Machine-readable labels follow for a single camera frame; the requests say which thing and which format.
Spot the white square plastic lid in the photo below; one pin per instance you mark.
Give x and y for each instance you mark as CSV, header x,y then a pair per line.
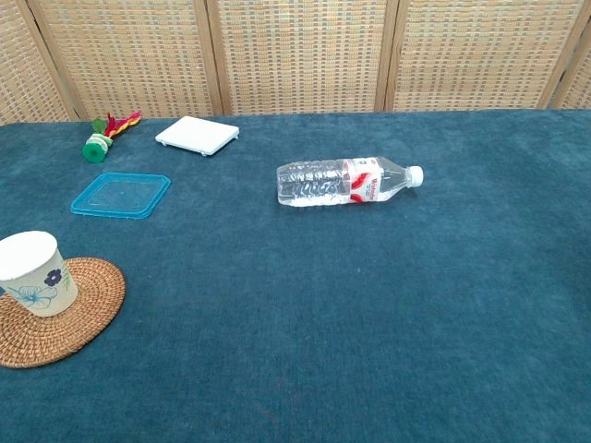
x,y
196,135

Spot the blue carpet table cloth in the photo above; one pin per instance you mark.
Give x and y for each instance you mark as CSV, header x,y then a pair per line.
x,y
295,323

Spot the woven bamboo folding screen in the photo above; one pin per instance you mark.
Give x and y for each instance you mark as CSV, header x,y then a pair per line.
x,y
300,55

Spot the blue transparent plastic lid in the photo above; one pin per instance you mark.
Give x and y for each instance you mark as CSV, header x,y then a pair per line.
x,y
120,196

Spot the white paper cup blue flowers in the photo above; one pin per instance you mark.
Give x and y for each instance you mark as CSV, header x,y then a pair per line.
x,y
37,277

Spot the brown woven rattan coaster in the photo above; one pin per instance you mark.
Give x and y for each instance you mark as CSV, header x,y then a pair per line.
x,y
88,318

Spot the clear water bottle red label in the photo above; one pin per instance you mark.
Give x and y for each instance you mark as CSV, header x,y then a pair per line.
x,y
332,182

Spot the feather shuttlecock green base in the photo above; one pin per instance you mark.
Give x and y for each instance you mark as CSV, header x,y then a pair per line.
x,y
97,147

